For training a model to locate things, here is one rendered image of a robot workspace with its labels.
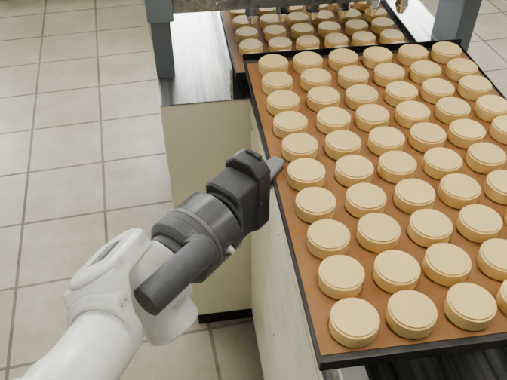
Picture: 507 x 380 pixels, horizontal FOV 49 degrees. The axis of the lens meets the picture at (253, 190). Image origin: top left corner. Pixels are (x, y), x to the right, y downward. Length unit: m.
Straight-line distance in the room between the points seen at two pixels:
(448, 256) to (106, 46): 2.78
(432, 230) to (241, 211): 0.23
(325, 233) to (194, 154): 0.66
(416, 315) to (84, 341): 0.32
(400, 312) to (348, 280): 0.06
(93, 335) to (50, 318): 1.40
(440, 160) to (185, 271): 0.38
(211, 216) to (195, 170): 0.65
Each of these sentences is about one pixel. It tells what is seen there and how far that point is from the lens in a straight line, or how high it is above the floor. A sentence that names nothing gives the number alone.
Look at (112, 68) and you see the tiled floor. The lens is 3.03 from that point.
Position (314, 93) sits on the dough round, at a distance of 0.88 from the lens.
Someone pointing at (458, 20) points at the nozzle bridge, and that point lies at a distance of 1.38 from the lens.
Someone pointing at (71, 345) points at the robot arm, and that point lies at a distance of 0.51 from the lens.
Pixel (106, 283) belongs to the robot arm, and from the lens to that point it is 0.55.
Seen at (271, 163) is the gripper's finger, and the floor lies 1.01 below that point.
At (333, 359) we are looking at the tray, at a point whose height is 1.00.
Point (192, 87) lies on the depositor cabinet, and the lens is 1.23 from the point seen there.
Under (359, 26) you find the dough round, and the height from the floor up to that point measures 0.92.
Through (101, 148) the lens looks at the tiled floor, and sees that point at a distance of 2.48.
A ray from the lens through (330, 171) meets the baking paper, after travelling 0.76.
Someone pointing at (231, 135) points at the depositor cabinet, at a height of 0.75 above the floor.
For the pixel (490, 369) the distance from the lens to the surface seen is 0.81.
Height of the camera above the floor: 1.49
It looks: 43 degrees down
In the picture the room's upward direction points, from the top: straight up
